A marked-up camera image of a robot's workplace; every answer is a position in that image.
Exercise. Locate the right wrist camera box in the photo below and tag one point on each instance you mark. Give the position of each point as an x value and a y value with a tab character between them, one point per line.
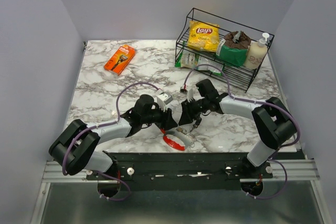
188	92

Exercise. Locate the steel key organizer red handle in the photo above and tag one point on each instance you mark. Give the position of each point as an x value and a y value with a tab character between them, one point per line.
178	138

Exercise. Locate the black wire shelf rack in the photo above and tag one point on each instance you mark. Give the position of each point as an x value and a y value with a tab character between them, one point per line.
239	77

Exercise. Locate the orange razor box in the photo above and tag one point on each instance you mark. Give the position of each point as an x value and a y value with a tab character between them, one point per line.
120	59

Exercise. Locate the cream lotion pump bottle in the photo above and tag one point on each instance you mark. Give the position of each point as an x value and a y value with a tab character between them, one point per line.
256	52

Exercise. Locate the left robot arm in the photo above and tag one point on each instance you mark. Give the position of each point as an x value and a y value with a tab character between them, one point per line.
75	148

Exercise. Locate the black key tag with keys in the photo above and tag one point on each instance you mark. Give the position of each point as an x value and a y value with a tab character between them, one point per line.
196	123

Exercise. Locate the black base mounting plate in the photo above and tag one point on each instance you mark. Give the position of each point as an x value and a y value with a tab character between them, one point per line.
184	171

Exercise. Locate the yellow Lays chips bag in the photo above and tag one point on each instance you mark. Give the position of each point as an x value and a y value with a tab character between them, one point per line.
203	36

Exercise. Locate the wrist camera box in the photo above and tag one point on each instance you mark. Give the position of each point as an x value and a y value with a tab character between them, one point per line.
188	92
163	99

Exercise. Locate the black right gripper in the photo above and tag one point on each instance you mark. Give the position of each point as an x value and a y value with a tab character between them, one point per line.
187	114

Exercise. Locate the green brown coffee bag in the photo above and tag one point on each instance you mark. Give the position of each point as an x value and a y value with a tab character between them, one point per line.
233	48

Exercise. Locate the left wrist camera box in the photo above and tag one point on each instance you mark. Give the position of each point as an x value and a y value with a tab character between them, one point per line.
163	99

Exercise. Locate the green white snack bag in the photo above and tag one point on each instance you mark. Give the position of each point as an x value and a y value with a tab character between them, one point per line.
190	60

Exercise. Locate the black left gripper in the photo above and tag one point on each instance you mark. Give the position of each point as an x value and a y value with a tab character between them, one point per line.
168	124

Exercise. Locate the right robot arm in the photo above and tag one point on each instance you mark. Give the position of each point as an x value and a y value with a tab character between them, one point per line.
273	122

